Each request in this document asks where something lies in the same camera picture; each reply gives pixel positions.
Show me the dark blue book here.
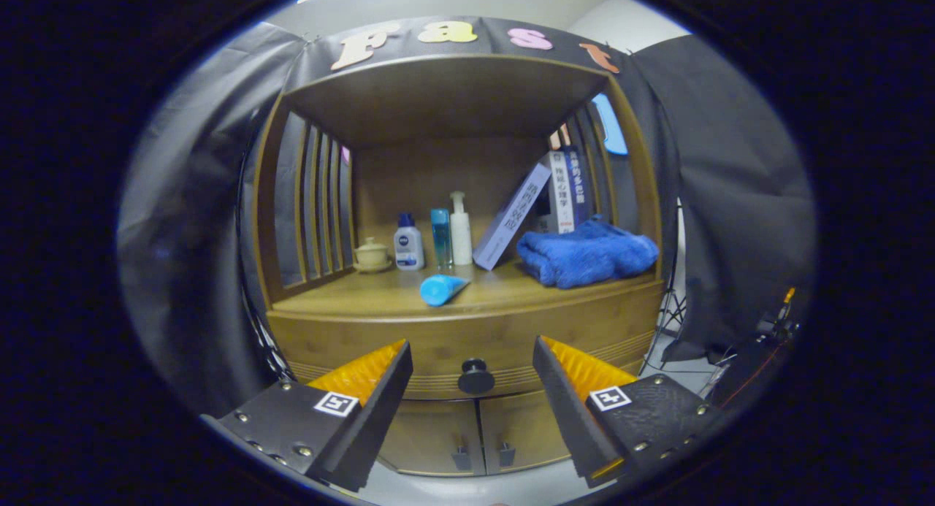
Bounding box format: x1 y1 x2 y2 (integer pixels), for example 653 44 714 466
564 147 589 229

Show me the black tripod stand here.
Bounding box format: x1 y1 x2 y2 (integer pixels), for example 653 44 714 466
643 199 691 379
241 294 293 383

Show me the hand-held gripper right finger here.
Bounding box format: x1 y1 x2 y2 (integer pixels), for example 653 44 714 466
533 335 731 488

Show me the lavender leaning book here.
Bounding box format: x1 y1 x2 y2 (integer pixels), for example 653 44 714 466
473 163 553 271

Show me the beige lidded teacup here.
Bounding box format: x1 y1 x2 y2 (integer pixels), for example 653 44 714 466
353 237 394 274

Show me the wooden cabinet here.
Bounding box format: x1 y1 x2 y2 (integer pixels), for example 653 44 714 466
251 53 664 478

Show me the black equipment with orange tip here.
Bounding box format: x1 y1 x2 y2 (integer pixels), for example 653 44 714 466
705 287 801 408

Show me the teal clear bottle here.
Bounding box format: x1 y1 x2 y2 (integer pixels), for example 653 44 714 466
430 208 454 273

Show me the blue folded towel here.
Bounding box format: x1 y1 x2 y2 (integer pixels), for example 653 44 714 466
516 215 660 289

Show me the white pump bottle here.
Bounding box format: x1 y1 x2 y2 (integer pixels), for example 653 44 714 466
449 191 473 267

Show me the wooden cabinet door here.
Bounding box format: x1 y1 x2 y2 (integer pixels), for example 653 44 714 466
376 398 486 478
478 389 578 476

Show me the blue cosmetic tube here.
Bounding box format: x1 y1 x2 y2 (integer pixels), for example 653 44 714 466
419 274 472 307

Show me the black backdrop cloth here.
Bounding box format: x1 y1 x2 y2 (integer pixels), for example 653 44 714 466
117 15 817 419

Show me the wooden countertop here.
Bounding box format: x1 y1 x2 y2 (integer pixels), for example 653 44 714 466
267 261 662 321

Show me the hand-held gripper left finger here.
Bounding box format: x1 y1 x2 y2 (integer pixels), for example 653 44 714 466
201 339 414 492

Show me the white bottle with blue cap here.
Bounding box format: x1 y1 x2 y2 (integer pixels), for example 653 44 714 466
394 213 425 272

